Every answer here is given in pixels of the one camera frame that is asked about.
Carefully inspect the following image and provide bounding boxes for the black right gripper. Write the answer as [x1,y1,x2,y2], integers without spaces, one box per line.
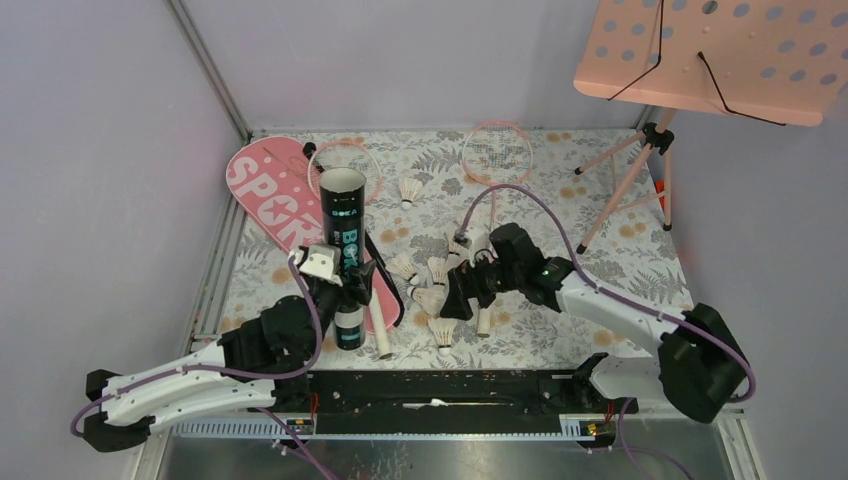
[440,248,523,321]

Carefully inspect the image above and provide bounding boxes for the white shuttlecock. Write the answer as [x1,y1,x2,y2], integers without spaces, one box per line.
[428,317,457,355]
[399,177,423,211]
[427,257,450,289]
[386,252,421,286]
[407,286,447,317]
[445,225,468,265]

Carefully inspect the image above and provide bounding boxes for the white shuttlecock front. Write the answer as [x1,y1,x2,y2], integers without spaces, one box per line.
[428,317,457,355]

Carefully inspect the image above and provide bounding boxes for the black shuttlecock tube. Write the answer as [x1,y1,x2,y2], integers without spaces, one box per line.
[319,167,366,350]

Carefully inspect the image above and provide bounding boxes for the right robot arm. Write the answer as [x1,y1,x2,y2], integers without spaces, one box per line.
[422,223,751,424]

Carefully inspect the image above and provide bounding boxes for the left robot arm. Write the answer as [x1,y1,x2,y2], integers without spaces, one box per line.
[69,254,375,453]

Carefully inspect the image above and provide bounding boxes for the pink badminton racket right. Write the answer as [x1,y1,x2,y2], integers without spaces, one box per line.
[461,121,535,338]

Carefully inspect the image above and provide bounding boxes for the pink badminton racket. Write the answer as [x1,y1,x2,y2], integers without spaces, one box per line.
[461,121,535,338]
[308,139,392,360]

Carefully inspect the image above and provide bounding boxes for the pink badminton racket left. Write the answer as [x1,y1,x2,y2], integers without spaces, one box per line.
[308,139,392,360]

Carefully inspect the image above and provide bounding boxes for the floral patterned table mat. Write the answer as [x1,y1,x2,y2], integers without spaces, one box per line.
[215,129,690,371]

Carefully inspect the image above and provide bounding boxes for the pink perforated music stand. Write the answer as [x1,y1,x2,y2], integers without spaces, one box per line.
[574,1,847,225]

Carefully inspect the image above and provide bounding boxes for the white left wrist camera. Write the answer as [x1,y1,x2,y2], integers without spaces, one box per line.
[291,243,343,286]

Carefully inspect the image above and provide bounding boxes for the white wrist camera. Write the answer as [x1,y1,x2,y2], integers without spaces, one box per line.
[291,243,343,286]
[457,227,489,267]

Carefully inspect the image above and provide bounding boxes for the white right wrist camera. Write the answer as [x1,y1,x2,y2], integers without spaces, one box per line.
[457,227,489,267]

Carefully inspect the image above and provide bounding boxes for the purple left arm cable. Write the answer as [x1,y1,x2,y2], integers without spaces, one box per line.
[70,256,342,480]

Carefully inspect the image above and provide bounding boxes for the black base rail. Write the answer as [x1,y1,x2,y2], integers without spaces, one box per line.
[182,354,641,439]

